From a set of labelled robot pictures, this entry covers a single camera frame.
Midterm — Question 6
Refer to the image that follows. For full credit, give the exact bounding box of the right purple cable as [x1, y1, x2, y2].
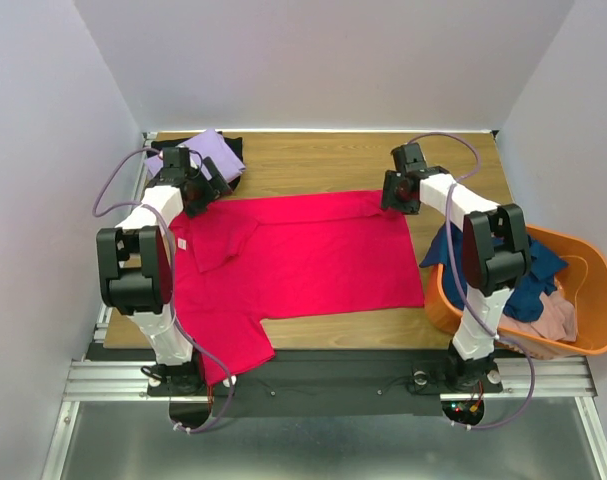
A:
[406, 131, 537, 432]

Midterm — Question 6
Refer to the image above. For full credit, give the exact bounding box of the pink t shirt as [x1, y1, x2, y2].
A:
[499, 291, 578, 360]

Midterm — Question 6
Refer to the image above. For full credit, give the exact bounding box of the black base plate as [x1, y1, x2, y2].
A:
[141, 349, 503, 430]

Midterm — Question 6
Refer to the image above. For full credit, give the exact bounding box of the red t shirt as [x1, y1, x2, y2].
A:
[170, 191, 424, 384]

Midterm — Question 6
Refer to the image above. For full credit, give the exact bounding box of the folded black t shirt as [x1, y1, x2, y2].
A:
[150, 133, 245, 191]

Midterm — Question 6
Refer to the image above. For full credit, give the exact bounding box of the navy blue t shirt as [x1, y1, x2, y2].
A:
[419, 225, 568, 323]

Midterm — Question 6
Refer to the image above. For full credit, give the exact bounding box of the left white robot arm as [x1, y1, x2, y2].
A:
[96, 146, 235, 395]

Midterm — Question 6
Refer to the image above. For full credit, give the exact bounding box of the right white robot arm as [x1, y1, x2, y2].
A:
[381, 141, 531, 390]

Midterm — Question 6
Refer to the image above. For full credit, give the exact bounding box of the folded lilac t shirt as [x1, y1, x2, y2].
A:
[152, 129, 246, 183]

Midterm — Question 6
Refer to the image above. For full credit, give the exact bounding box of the orange plastic basket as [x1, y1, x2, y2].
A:
[423, 224, 607, 356]

